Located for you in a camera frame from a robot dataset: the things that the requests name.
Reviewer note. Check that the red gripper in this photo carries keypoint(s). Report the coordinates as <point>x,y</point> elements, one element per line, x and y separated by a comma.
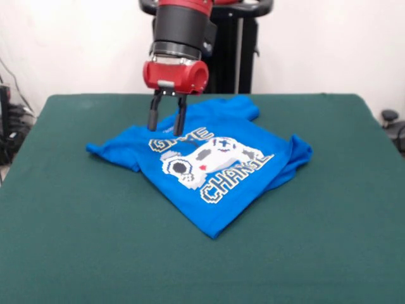
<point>174,77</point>

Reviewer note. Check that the blue t-shirt with white print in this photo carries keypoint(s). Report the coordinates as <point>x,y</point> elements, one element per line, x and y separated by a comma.
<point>221,196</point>

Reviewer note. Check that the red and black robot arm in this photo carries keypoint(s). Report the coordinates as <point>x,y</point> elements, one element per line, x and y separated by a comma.
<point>183,28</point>

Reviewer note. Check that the dark green table cloth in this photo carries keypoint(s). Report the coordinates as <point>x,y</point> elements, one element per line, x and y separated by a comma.
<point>63,237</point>

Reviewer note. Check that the black electronics box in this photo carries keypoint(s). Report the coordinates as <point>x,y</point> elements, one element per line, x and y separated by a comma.
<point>4,107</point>

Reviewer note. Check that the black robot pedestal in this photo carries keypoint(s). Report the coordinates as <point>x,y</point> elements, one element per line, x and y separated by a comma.
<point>234,57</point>

